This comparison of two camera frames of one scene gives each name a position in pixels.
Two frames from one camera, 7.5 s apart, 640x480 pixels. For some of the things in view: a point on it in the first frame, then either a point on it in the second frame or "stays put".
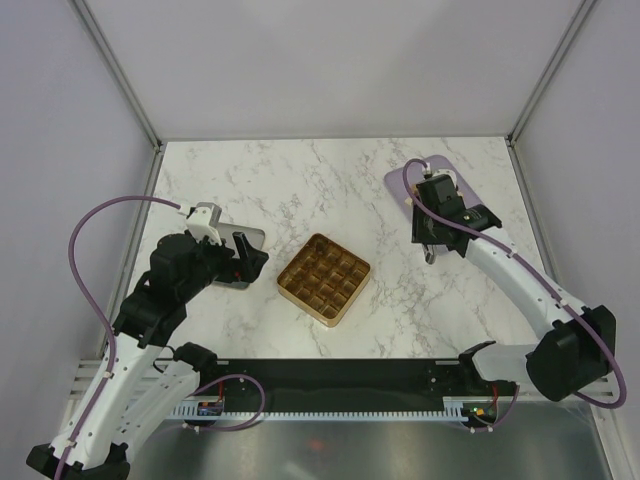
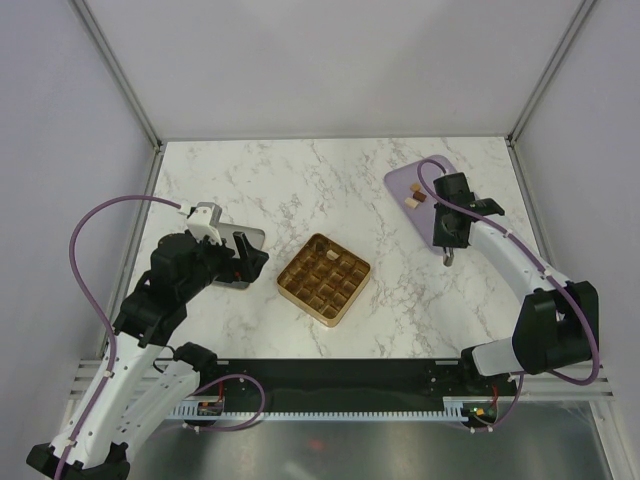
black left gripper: x=247 y=268 stays put
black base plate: x=342 y=385 stays put
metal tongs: x=429 y=253 → x=448 y=256
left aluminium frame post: x=119 y=75 stays put
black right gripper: x=418 y=233 → x=439 y=238
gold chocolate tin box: x=324 y=278 stays put
